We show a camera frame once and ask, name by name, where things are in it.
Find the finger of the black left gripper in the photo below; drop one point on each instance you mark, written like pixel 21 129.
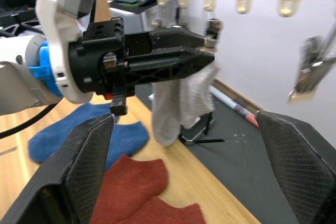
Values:
pixel 176 38

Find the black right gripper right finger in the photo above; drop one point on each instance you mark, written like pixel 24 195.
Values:
pixel 302 166

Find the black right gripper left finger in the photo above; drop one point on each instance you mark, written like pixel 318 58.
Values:
pixel 78 171

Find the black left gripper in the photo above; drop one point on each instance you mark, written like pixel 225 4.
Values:
pixel 92 61

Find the metal hanger clip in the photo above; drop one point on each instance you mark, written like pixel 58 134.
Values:
pixel 309 69
pixel 213 28

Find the grey sock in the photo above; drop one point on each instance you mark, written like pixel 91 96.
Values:
pixel 168 108

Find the red sock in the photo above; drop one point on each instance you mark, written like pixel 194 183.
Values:
pixel 170 213
pixel 131 182

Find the blue sock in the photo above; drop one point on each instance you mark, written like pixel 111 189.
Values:
pixel 126 140

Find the black metal floor stand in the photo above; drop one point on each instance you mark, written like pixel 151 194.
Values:
pixel 193 140

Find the white and red pole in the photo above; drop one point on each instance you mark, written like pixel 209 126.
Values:
pixel 236 107

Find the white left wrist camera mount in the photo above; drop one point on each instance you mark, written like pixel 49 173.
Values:
pixel 52 24

